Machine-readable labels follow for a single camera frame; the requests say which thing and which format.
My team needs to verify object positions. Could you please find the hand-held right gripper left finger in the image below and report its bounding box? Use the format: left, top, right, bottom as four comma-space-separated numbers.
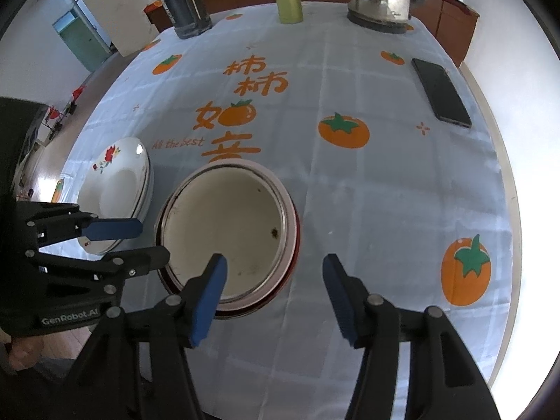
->
61, 253, 228, 420

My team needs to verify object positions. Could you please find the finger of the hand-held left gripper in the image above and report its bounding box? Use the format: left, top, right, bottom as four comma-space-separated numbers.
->
15, 201, 143, 249
26, 245, 170, 281

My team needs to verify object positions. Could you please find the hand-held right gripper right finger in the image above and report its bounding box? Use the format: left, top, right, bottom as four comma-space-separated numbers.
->
322, 253, 502, 420

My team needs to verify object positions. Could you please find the red flower white plate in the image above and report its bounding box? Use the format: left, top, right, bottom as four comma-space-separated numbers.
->
78, 137, 152, 254

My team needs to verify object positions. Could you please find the pink flower rimmed plate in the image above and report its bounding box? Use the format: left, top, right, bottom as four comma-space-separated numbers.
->
87, 151, 153, 255

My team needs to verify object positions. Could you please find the pink plastic bowl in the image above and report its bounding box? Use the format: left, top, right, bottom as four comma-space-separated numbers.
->
154, 160, 302, 319

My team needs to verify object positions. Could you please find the person's left hand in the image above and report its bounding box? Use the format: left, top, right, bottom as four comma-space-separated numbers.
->
0, 332, 47, 375

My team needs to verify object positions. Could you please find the persimmon printed tablecloth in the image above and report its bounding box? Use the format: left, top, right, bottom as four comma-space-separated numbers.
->
51, 1, 516, 420

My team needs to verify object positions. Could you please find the red folding chair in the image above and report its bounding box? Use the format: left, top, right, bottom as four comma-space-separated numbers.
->
44, 105, 66, 141

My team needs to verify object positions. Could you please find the green door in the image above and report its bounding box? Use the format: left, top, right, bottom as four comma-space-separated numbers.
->
52, 9, 110, 73

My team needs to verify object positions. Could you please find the black smartphone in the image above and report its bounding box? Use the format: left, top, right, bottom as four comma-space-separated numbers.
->
411, 58, 473, 128

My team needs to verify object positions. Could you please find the black steel thermos flask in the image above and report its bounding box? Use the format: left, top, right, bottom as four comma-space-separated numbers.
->
146, 0, 214, 40

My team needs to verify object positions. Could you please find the brown wooden sideboard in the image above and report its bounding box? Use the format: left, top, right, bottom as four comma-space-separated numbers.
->
144, 0, 480, 68

